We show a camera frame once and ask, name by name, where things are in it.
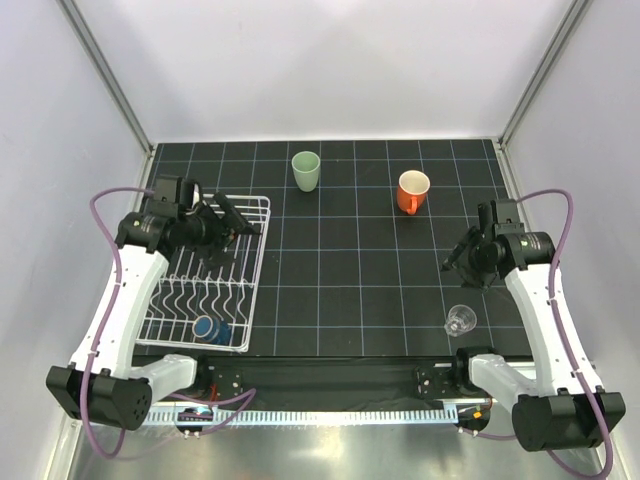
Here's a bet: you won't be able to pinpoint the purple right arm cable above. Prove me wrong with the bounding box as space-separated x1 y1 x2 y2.
455 188 616 476

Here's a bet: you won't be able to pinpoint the black grid mat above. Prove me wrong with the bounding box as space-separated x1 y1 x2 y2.
151 139 530 357

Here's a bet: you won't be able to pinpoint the clear drinking glass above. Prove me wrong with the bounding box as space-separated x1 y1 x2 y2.
444 304 477 337

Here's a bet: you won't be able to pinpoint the white wire dish rack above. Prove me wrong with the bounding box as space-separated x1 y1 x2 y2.
136 195 271 353

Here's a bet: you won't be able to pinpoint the left aluminium frame post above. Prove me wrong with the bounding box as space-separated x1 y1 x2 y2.
56 0 153 155

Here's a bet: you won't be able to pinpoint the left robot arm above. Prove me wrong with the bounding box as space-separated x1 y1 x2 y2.
46 192 256 431

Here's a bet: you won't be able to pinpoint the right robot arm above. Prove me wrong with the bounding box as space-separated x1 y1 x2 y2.
442 224 626 452

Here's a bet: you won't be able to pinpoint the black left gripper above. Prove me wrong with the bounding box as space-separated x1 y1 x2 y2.
179 192 260 269

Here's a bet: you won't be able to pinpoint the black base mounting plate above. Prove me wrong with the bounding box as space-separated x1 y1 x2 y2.
179 355 490 412

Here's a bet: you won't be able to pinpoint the aluminium frame post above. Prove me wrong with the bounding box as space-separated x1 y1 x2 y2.
56 0 153 155
498 0 592 150

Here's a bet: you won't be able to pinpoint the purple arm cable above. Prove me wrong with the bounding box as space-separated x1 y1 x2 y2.
79 187 257 459
455 188 616 476

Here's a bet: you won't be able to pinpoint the orange mug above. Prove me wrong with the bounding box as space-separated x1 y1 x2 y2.
396 170 431 215

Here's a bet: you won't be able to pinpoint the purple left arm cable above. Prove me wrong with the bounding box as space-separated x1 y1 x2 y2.
79 187 257 459

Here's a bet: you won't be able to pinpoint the white slotted cable duct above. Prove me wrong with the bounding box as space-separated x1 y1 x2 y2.
142 402 458 428

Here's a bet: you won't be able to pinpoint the light green cup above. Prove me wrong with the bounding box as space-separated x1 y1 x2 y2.
291 151 321 193

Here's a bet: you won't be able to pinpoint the right aluminium frame post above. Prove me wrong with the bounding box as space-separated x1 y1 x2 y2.
498 0 592 150

